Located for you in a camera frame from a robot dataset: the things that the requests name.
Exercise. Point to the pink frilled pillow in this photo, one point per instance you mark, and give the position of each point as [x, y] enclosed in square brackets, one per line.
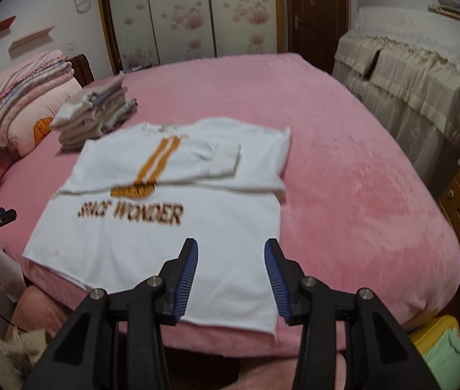
[18, 73]

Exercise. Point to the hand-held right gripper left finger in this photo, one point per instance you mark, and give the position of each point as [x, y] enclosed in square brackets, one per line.
[183, 280]

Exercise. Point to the light green cloth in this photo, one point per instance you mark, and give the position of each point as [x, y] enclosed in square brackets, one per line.
[445, 353]

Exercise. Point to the cream lace covered piano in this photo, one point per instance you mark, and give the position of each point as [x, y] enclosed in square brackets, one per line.
[416, 89]

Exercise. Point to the folded pink patterned quilt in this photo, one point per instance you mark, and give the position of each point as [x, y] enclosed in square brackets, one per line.
[39, 109]

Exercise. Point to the light wooden wall shelf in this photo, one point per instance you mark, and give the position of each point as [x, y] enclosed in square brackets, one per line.
[30, 40]

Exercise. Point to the floral sliding door wardrobe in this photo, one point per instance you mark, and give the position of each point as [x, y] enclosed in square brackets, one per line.
[181, 16]

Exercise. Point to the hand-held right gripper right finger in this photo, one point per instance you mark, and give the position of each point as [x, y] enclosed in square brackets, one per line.
[278, 280]

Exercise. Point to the stack of books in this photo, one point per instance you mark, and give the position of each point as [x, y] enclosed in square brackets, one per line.
[449, 8]

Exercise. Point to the dark bedside table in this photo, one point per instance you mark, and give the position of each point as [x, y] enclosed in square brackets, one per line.
[134, 70]

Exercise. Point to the white printed sweatshirt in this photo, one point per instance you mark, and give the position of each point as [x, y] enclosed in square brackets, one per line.
[230, 219]

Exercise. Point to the pink bed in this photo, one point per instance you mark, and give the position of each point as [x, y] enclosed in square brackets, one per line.
[335, 170]

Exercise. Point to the stack of folded clothes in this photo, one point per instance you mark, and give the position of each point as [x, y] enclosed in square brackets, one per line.
[91, 122]

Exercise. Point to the dark brown wooden door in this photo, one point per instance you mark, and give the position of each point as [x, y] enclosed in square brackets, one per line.
[319, 16]

